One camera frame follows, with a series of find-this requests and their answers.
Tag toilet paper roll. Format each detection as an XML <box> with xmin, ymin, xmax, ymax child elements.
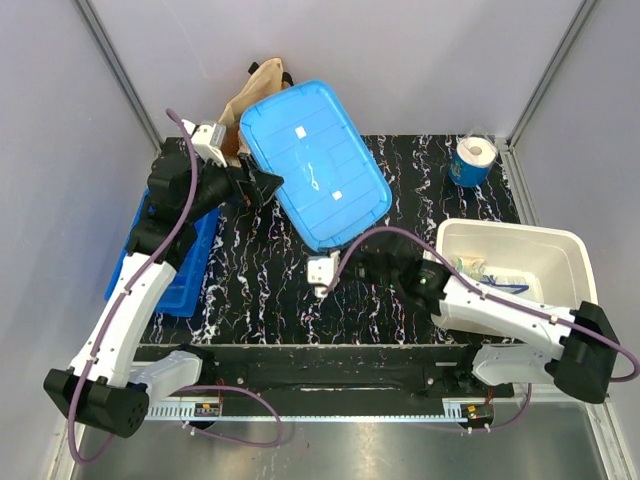
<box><xmin>449</xmin><ymin>136</ymin><xmax>498</xmax><ymax>188</ymax></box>

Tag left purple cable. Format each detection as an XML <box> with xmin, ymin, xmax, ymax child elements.
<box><xmin>67</xmin><ymin>108</ymin><xmax>284</xmax><ymax>464</ymax></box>

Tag light blue tray lid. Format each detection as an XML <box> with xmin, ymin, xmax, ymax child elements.
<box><xmin>239</xmin><ymin>80</ymin><xmax>392</xmax><ymax>252</ymax></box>

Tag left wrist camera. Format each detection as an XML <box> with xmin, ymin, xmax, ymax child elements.
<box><xmin>181</xmin><ymin>119</ymin><xmax>227</xmax><ymax>168</ymax></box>

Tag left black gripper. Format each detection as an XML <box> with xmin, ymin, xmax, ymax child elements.
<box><xmin>182</xmin><ymin>148</ymin><xmax>283</xmax><ymax>222</ymax></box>

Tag blue safety glasses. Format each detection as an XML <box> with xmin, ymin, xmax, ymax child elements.
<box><xmin>480</xmin><ymin>274</ymin><xmax>530</xmax><ymax>295</ymax></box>

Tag plastic packet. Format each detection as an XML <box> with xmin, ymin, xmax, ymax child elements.
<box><xmin>453</xmin><ymin>256</ymin><xmax>486</xmax><ymax>278</ymax></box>

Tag blue compartment bin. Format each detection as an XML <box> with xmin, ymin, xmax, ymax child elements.
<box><xmin>103</xmin><ymin>187</ymin><xmax>222</xmax><ymax>319</ymax></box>

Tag white plastic tub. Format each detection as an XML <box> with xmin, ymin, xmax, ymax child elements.
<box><xmin>436</xmin><ymin>219</ymin><xmax>598</xmax><ymax>309</ymax></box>

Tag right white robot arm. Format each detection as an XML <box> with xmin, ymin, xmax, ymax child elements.
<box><xmin>335</xmin><ymin>227</ymin><xmax>624</xmax><ymax>404</ymax></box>

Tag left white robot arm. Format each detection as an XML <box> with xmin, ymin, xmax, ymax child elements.
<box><xmin>43</xmin><ymin>154</ymin><xmax>283</xmax><ymax>438</ymax></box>

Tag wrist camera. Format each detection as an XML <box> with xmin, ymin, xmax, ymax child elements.
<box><xmin>306</xmin><ymin>250</ymin><xmax>340</xmax><ymax>299</ymax></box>
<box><xmin>181</xmin><ymin>119</ymin><xmax>227</xmax><ymax>168</ymax></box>

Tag brown paper tote bag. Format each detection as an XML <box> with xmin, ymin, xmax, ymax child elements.
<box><xmin>218</xmin><ymin>57</ymin><xmax>293</xmax><ymax>167</ymax></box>

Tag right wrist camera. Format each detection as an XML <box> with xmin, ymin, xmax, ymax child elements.
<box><xmin>306</xmin><ymin>250</ymin><xmax>340</xmax><ymax>299</ymax></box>

